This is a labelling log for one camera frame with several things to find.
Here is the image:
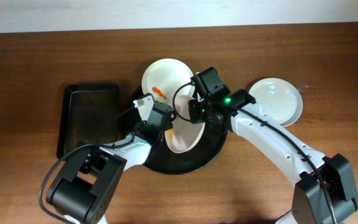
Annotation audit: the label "green and yellow sponge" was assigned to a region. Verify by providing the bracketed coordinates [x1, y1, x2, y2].
[165, 129, 173, 141]

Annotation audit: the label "pinkish white plate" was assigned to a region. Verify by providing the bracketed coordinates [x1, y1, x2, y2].
[166, 95, 205, 154]

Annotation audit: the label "light grey plate bottom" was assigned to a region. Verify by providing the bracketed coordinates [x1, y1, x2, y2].
[249, 78, 303, 127]

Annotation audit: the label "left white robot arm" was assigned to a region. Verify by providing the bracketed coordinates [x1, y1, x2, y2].
[39, 101, 174, 223]

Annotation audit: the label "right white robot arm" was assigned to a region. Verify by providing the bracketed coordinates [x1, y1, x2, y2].
[188, 67, 358, 224]

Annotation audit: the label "round black serving tray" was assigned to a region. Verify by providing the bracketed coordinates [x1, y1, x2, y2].
[123, 80, 229, 175]

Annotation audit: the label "rectangular black tray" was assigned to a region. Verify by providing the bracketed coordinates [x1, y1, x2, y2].
[57, 83, 119, 158]

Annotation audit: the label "left black cable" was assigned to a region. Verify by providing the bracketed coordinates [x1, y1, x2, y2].
[38, 93, 155, 224]

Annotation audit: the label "black cable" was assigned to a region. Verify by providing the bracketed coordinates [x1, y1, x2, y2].
[38, 93, 155, 224]
[172, 81, 338, 224]

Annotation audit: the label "right black cable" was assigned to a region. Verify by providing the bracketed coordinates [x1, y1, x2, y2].
[172, 81, 338, 224]

